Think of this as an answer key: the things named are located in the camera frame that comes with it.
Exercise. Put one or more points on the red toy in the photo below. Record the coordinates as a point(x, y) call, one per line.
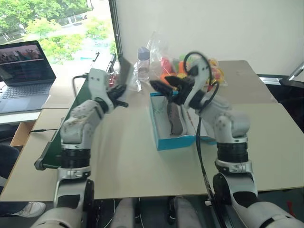
point(166, 64)

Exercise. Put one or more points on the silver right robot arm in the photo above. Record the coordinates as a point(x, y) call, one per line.
point(234, 128)

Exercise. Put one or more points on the clear bottle with blue cap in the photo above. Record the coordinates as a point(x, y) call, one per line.
point(143, 64)

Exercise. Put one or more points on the grey laptop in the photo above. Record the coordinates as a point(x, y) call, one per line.
point(21, 69)

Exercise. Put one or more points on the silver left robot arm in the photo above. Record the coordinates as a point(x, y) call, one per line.
point(73, 133)

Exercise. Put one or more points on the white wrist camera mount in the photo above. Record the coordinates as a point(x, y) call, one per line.
point(97, 80)
point(200, 76)

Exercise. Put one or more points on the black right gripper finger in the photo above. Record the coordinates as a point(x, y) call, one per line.
point(174, 80)
point(161, 88)

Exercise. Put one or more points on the white sneaker of person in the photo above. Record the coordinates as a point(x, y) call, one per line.
point(31, 209)

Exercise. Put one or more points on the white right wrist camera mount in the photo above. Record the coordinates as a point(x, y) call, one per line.
point(200, 76)

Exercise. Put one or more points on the grey rounded robot leg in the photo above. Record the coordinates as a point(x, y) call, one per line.
point(124, 213)
point(187, 212)

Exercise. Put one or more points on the blue cardboard shoebox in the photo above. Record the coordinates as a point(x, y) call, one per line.
point(174, 142)

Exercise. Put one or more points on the orange toy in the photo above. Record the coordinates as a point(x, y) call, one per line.
point(181, 67)

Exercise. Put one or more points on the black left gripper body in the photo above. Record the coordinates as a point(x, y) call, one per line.
point(115, 94)

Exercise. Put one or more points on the clear plastic bag of toys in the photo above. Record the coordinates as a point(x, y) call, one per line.
point(156, 51)

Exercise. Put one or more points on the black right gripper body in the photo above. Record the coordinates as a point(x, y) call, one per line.
point(183, 90)

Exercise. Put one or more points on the black window frame post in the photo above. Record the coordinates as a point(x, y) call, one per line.
point(116, 26)

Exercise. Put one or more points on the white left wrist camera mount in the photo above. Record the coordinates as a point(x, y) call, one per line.
point(97, 80)

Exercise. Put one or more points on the person's leg in dark trousers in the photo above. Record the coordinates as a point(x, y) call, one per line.
point(7, 164)

